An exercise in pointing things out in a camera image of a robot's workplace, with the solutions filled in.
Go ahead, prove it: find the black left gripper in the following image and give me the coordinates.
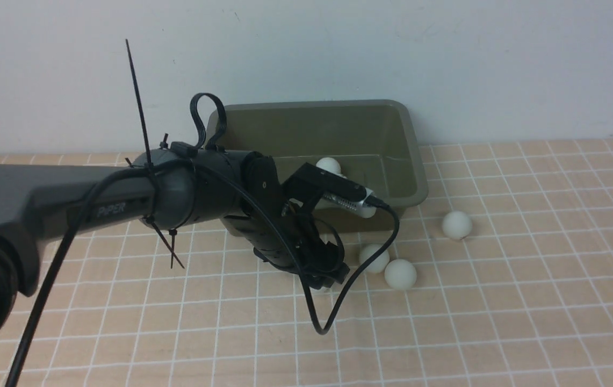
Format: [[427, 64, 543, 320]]
[[253, 205, 350, 289]]

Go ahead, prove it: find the white ping-pong ball red logo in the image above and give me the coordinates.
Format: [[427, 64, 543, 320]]
[[316, 157, 342, 175]]

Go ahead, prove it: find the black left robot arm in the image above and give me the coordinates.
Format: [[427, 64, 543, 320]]
[[0, 93, 370, 386]]

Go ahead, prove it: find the olive green plastic bin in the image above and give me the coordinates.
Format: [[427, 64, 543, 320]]
[[218, 99, 429, 216]]

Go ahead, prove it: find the beige checkered tablecloth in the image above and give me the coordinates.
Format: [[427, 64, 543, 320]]
[[18, 139, 613, 386]]

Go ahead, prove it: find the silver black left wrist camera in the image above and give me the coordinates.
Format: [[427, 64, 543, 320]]
[[283, 162, 390, 219]]

